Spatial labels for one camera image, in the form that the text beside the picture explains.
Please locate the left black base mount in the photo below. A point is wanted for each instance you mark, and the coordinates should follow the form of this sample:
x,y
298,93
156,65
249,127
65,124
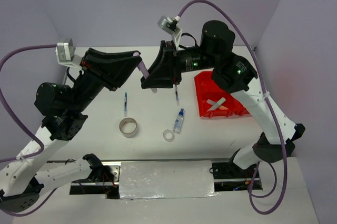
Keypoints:
x,y
102,173

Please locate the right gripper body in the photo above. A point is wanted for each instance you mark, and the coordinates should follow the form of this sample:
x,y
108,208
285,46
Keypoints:
x,y
176,65

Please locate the large tape roll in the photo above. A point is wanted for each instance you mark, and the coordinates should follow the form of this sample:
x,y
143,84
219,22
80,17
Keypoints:
x,y
128,127

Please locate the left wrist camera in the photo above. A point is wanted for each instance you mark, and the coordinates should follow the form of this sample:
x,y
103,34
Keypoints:
x,y
65,53

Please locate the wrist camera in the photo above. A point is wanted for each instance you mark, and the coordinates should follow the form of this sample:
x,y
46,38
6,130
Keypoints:
x,y
65,53
171,26

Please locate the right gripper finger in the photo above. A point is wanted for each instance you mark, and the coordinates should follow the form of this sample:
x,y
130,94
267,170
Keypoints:
x,y
161,65
161,80

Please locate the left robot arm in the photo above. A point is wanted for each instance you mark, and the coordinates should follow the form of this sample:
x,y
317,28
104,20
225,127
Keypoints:
x,y
22,180

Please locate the orange highlighter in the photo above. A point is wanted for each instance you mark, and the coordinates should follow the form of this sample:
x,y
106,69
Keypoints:
x,y
215,105

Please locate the white foil panel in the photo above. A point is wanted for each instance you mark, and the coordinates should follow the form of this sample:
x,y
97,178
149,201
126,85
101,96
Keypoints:
x,y
166,180

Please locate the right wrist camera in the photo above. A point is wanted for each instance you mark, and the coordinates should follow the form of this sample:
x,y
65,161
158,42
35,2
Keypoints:
x,y
171,26

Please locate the small clear tape roll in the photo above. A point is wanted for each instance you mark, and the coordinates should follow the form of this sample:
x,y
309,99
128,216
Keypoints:
x,y
168,135

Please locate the blue spray bottle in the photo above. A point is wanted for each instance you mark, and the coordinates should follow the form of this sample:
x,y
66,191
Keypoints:
x,y
178,122

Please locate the green highlighter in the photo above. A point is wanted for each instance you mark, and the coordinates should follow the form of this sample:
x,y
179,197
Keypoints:
x,y
221,101

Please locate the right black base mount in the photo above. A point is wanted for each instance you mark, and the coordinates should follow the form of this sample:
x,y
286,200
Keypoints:
x,y
228,178

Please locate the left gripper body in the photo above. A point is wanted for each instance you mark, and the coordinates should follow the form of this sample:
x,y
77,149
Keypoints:
x,y
98,76

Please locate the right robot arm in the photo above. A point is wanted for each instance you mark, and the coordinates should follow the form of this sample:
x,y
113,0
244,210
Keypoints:
x,y
235,75

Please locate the blue pen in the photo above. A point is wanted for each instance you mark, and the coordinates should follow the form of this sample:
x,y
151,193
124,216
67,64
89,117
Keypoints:
x,y
125,104
176,95

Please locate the red compartment tray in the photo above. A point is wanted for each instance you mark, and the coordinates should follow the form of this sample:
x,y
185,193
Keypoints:
x,y
208,93

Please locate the pink highlighter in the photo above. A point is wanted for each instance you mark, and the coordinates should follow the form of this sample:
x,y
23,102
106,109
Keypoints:
x,y
146,75

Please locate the purple highlighter cap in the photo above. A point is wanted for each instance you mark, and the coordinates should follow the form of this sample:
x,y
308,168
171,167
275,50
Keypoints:
x,y
141,63

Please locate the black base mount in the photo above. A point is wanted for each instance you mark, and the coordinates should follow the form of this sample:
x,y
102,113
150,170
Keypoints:
x,y
102,173
228,178

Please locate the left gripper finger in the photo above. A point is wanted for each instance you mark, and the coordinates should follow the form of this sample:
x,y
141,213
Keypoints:
x,y
98,54
123,67

